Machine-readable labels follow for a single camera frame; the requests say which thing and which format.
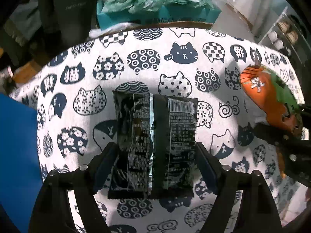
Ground orange green snack bag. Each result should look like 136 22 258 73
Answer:
240 65 303 138

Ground black snack pack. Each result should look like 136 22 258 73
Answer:
108 91 198 199

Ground blue cardboard box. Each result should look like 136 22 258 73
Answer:
1 94 43 232

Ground shoe rack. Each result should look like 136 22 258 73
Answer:
259 6 310 64

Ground cat pattern tablecloth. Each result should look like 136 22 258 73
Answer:
10 28 308 232

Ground hanging dark coats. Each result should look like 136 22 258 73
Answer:
3 0 98 54

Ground teal box with bags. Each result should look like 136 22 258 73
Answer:
96 0 221 30

